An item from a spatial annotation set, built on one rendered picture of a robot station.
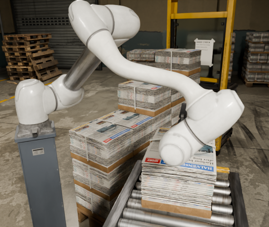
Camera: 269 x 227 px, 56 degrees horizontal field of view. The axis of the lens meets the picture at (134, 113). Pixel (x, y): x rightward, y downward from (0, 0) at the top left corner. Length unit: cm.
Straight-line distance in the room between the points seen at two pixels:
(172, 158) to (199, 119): 14
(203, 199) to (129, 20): 77
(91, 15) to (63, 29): 878
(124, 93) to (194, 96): 143
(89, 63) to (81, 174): 100
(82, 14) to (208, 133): 59
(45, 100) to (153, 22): 741
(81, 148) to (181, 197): 97
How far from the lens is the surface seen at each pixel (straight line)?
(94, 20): 96
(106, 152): 167
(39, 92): 139
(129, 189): 126
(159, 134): 124
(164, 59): 259
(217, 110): 75
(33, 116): 141
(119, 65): 88
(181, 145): 74
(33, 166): 151
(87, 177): 195
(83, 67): 127
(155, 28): 861
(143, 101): 206
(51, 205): 166
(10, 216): 258
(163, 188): 107
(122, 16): 106
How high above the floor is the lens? 154
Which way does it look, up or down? 19 degrees down
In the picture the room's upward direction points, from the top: 1 degrees counter-clockwise
